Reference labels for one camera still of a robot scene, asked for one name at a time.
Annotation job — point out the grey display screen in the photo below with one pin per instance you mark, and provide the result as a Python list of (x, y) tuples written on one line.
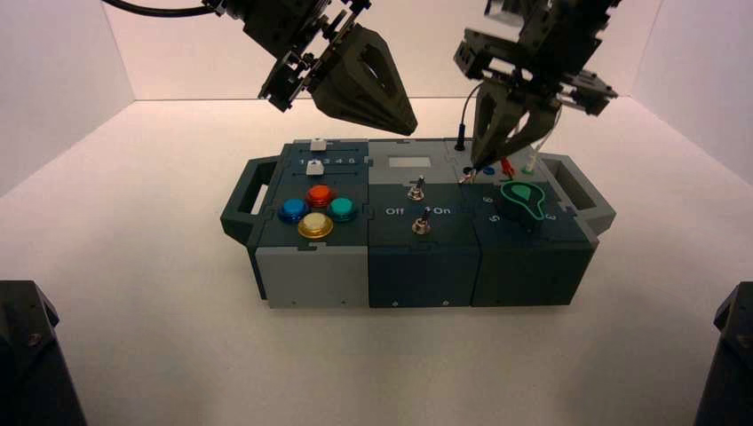
[(410, 163)]

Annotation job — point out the red push button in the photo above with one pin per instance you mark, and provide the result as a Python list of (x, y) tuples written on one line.
[(319, 196)]

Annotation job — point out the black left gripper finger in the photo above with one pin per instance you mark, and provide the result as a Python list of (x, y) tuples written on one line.
[(405, 112), (344, 91)]

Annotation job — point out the metal toggle switch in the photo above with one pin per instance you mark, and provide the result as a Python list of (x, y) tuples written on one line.
[(421, 223), (417, 188)]

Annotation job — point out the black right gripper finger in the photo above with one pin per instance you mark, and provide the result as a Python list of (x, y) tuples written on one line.
[(506, 112), (541, 126)]

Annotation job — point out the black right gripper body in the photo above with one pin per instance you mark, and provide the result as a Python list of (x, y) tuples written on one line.
[(559, 47)]

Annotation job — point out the blue push button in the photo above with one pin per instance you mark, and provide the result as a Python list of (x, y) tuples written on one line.
[(293, 210)]

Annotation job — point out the grey and teal control box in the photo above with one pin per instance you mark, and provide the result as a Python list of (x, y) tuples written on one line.
[(412, 276)]

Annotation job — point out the yellow push button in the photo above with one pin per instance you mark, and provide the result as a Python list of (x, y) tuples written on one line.
[(315, 226)]

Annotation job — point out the black green rotary knob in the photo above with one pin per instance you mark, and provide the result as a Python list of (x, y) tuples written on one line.
[(520, 206)]

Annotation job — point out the white slider knob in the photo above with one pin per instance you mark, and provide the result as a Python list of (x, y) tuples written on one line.
[(317, 144), (315, 169)]

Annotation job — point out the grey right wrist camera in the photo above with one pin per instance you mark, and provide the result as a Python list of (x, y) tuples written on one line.
[(503, 13)]

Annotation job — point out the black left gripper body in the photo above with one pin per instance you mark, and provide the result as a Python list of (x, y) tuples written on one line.
[(282, 29)]

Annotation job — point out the teal push button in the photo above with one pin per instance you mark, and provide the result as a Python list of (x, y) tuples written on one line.
[(341, 209)]

